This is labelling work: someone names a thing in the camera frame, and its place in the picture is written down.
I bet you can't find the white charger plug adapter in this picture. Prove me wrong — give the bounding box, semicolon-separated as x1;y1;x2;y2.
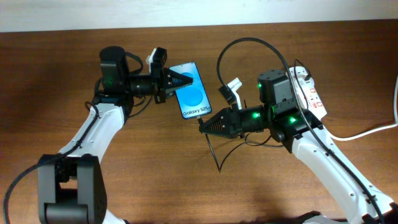
297;77;316;94

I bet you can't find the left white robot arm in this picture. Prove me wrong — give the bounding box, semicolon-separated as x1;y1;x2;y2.
38;46;193;223

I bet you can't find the white power strip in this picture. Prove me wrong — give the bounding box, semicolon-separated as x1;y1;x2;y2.
289;66;327;120

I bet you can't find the white power strip cord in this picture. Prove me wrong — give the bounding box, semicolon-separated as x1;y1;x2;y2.
328;74;398;142

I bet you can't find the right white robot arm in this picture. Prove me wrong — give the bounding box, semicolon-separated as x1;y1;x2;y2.
199;70;397;223

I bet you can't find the blue Galaxy smartphone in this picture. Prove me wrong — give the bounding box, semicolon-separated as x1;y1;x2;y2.
170;62;212;119

